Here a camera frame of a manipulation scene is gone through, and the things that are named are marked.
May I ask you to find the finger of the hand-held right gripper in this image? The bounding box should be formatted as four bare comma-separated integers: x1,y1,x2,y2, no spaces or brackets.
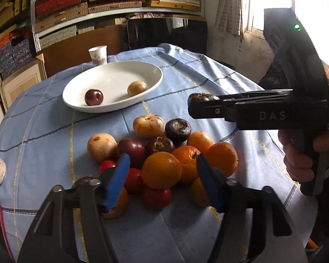
188,94,238,120
218,89,294,102

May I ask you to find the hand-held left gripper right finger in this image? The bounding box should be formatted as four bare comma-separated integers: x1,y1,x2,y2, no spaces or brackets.
197,154,308,263

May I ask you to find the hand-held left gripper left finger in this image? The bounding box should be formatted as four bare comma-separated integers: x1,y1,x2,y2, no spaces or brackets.
18,153,131,263

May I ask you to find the orange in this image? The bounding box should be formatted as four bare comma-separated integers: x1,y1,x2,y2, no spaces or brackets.
102,186,129,219
141,152,183,190
171,146,202,184
189,177,212,208
205,142,238,178

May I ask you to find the yellow-green citrus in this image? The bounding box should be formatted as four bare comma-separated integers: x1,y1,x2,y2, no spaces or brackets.
187,131,214,153

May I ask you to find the dark purple mangosteen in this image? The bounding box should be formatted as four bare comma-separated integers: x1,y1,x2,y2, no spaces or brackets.
165,118,192,143
145,137,175,155
71,177,94,189

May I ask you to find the tan round fruit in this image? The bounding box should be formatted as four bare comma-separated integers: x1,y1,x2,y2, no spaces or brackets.
87,133,118,164
127,80,148,97
133,114,165,138

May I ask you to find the white oval plate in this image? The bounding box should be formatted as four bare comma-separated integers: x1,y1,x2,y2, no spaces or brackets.
62,61,164,113

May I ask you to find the person's right hand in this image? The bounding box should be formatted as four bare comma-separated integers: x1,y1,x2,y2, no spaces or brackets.
278,128,329,183

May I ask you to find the small red tomato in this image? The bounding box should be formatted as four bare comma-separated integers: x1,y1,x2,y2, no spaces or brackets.
141,185,173,209
123,168,143,194
99,160,117,174

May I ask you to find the dark red plum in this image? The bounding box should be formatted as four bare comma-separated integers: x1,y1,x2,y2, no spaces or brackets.
116,139,147,169
84,89,104,106

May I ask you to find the window with brick surround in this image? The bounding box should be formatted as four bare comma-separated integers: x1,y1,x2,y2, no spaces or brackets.
240,0,329,84

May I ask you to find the blue checked tablecloth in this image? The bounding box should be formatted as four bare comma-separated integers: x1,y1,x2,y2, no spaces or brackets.
0,43,318,263

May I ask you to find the black glossy panel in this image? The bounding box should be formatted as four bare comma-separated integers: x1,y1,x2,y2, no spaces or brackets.
127,18,208,57

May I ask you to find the pink floral cloth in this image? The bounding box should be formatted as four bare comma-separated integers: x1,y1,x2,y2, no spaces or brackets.
132,12,194,20

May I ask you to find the white printed paper cup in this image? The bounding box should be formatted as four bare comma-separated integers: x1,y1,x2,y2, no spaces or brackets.
88,45,108,67

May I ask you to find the brown wooden board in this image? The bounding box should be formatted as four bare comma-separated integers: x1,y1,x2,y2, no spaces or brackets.
41,26,129,76

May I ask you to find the stack of blue floral boxes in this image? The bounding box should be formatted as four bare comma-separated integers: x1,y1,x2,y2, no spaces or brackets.
0,34,36,78

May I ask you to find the wooden picture frame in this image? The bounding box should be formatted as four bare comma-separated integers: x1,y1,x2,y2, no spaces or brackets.
0,57,46,110

